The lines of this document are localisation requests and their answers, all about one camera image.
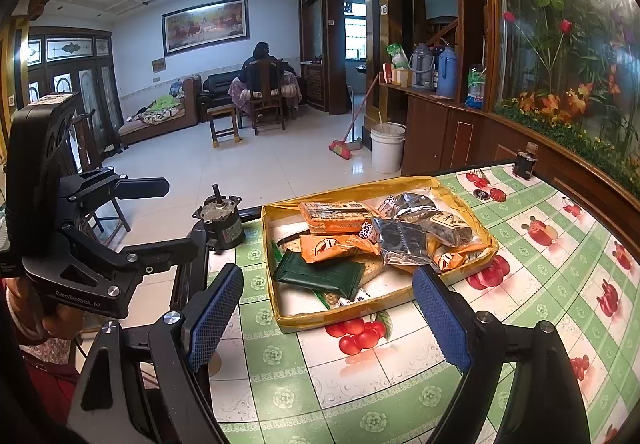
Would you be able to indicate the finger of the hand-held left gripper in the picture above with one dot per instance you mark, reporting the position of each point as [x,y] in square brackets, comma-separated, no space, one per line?
[160,251]
[135,186]

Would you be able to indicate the grey thermos flask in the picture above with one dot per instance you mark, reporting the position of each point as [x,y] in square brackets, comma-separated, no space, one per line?
[421,69]

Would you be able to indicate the wooden bench sofa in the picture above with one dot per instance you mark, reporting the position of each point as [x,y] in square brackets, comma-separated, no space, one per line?
[160,124]

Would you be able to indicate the floral glass partition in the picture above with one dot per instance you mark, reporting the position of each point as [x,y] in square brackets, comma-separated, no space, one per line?
[565,49]

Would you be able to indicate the barred window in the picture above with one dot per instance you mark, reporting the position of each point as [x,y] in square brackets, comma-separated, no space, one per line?
[356,32]

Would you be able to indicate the orange box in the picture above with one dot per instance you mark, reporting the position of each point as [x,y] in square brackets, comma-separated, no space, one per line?
[394,75]

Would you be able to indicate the white plastic bucket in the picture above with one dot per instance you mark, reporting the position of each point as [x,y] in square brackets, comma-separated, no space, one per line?
[387,149]

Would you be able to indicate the glass panel wooden door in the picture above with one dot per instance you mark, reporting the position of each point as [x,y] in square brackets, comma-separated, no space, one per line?
[90,89]

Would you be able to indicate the fruit print tablecloth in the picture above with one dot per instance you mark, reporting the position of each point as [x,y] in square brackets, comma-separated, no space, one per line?
[350,374]

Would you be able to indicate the black sofa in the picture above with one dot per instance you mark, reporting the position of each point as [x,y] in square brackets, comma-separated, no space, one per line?
[217,89]

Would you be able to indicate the wooden cabinet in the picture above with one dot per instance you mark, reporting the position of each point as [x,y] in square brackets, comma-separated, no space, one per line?
[460,134]

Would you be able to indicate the small electric motor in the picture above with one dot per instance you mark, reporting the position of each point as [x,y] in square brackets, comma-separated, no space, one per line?
[225,224]

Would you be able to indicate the yellow cardboard tray box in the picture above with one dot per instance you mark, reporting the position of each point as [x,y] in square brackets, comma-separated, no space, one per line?
[320,318]

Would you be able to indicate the blue thermos flask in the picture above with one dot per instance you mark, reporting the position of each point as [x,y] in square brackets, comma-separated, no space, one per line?
[446,74]

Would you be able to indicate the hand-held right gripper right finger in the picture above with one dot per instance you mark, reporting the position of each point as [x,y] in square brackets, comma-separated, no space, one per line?
[442,319]

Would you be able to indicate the wooden stool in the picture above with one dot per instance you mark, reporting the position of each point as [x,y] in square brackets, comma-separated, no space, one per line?
[222,112]

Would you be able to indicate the person's left forearm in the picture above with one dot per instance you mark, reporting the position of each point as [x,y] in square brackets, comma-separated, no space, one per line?
[45,389]

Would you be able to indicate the clear cracker packet green end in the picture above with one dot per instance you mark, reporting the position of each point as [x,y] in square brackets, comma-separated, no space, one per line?
[372,269]

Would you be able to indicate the dark green snack packet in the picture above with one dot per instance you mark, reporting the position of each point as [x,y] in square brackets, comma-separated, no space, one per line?
[320,274]

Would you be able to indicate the large orange cracker packet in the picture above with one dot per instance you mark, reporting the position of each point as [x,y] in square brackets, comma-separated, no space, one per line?
[330,216]

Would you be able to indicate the green white bag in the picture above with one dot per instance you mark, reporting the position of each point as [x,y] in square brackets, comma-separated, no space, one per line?
[397,57]

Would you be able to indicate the person's left hand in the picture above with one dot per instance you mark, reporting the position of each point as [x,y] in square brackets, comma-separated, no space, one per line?
[62,326]

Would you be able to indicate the red broom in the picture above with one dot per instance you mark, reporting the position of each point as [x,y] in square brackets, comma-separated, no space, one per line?
[341,150]

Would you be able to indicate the framed painting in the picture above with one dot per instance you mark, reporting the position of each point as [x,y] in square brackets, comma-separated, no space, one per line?
[205,27]

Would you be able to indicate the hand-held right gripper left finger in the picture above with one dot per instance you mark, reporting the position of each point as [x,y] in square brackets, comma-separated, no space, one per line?
[212,319]

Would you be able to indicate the dark glass bottle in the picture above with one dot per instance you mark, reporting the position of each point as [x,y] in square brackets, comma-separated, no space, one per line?
[526,162]

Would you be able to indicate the green cloth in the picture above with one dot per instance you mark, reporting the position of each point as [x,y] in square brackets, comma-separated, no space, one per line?
[160,103]

